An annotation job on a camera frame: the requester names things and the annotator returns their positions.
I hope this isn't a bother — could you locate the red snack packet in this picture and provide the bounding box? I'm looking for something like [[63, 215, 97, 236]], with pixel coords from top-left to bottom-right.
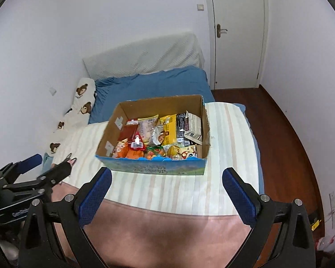
[[118, 119, 140, 143]]

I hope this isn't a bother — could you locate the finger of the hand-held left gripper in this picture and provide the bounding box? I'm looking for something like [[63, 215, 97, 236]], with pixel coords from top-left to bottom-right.
[[0, 154, 43, 180], [4, 161, 73, 199]]

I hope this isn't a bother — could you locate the pink blanket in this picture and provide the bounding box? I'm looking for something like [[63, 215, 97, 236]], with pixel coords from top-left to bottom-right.
[[52, 182, 253, 268]]

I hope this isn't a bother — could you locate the watermelon print candy bag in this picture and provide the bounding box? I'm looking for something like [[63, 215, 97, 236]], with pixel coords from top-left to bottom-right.
[[146, 144, 167, 161]]

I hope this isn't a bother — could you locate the grey padded headboard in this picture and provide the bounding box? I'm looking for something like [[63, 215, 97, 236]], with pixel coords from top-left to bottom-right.
[[82, 32, 206, 80]]

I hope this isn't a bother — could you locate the striped white blanket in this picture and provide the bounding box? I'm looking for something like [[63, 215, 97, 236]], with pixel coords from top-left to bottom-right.
[[52, 102, 261, 216]]

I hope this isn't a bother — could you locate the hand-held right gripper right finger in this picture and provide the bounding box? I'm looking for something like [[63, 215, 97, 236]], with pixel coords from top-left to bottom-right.
[[222, 167, 316, 268]]

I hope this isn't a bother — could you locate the orange white snack packet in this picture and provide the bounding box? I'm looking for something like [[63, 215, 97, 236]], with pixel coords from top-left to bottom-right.
[[112, 139, 129, 159]]

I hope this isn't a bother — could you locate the metal door handle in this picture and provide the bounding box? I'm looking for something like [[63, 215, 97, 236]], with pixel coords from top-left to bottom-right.
[[216, 23, 228, 38]]

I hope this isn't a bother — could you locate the yellow white snack packet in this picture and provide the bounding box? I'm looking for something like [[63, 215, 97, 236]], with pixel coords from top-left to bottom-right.
[[162, 144, 185, 160]]

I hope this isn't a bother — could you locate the black snack packet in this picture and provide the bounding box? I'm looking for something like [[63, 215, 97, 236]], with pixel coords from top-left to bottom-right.
[[176, 113, 188, 143]]

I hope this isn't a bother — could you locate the white door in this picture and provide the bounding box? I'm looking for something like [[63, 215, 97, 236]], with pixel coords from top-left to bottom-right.
[[203, 0, 269, 90]]

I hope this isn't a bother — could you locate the cardboard box with blue print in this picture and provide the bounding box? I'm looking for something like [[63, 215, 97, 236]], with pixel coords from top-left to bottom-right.
[[95, 94, 212, 175]]

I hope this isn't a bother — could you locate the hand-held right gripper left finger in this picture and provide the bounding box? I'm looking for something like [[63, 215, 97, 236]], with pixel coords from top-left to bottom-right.
[[18, 167, 113, 268]]

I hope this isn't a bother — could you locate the white brown snack packet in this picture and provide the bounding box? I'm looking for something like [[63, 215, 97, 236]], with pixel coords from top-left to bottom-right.
[[181, 144, 198, 159]]

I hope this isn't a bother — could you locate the beige noodle packet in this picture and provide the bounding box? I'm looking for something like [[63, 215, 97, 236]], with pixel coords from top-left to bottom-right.
[[137, 114, 159, 145]]

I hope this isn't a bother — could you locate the white plastic bottle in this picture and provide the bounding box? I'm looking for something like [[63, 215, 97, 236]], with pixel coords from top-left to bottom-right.
[[316, 235, 335, 251]]

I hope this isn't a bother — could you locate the bear print pillow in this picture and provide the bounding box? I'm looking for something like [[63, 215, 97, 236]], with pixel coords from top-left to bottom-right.
[[49, 77, 98, 157]]

